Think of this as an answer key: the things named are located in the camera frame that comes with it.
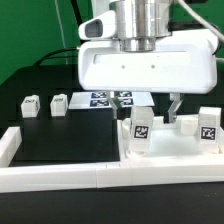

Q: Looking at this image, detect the black cable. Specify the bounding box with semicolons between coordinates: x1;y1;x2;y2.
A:
32;0;88;67

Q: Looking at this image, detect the white square tabletop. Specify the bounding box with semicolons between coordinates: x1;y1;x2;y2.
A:
118;115;224;159

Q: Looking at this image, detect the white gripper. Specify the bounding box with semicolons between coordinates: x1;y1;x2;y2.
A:
78;30;218;124

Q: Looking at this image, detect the white marker sheet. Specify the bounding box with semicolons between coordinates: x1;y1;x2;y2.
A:
69;91;154;110

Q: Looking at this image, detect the white cable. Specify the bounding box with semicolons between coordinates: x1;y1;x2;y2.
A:
53;0;69;66
176;0;224;64

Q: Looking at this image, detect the white U-shaped fence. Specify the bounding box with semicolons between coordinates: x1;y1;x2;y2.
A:
0;127;224;193

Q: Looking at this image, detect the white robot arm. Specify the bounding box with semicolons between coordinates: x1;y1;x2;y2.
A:
78;0;224;123

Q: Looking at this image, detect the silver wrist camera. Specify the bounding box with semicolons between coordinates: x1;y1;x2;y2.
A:
78;10;117;40

